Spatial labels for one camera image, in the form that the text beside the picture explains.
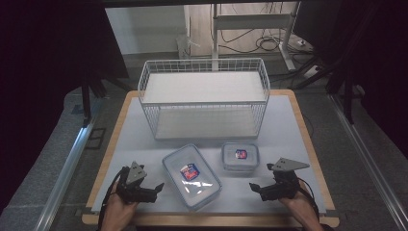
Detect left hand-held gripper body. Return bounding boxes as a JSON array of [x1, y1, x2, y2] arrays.
[[115, 161, 158, 204]]

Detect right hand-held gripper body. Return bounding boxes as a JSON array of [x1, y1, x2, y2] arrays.
[[259, 157, 311, 202]]

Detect small clear plastic food container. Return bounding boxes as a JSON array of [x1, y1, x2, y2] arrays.
[[220, 141, 261, 173]]

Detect large clear plastic food container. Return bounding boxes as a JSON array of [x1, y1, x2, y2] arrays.
[[162, 142, 223, 212]]

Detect white wire shelf rack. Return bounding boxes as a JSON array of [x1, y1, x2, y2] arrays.
[[137, 57, 271, 141]]

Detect person's right hand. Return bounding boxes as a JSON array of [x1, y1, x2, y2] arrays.
[[278, 180, 318, 229]]

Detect person's left hand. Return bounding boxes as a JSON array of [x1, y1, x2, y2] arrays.
[[101, 182, 140, 231]]

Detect pale grey table mat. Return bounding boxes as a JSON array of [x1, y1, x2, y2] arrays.
[[90, 94, 328, 216]]

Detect black metal stand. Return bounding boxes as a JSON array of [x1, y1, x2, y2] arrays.
[[79, 75, 109, 128], [290, 57, 367, 125]]

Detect white power strip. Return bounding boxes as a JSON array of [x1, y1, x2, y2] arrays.
[[302, 64, 322, 80]]

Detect clear plastic bag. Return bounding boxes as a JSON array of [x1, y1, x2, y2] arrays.
[[175, 34, 201, 61]]

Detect black curtain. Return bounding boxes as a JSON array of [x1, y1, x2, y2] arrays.
[[293, 0, 408, 159], [0, 0, 130, 215]]

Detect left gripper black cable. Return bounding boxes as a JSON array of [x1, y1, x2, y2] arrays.
[[97, 167, 129, 231]]

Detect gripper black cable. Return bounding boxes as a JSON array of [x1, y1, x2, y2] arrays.
[[97, 167, 129, 231], [297, 177, 321, 223]]

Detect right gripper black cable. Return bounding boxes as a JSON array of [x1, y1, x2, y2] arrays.
[[297, 177, 321, 223]]

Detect black square floor frame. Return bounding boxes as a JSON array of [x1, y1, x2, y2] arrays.
[[84, 127, 107, 151]]

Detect aluminium rail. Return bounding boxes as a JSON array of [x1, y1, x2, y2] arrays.
[[329, 93, 408, 231], [33, 123, 96, 231]]

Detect black floor cables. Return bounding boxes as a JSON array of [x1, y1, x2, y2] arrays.
[[218, 28, 314, 56]]

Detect white metal desk frame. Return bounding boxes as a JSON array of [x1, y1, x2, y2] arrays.
[[211, 1, 301, 72]]

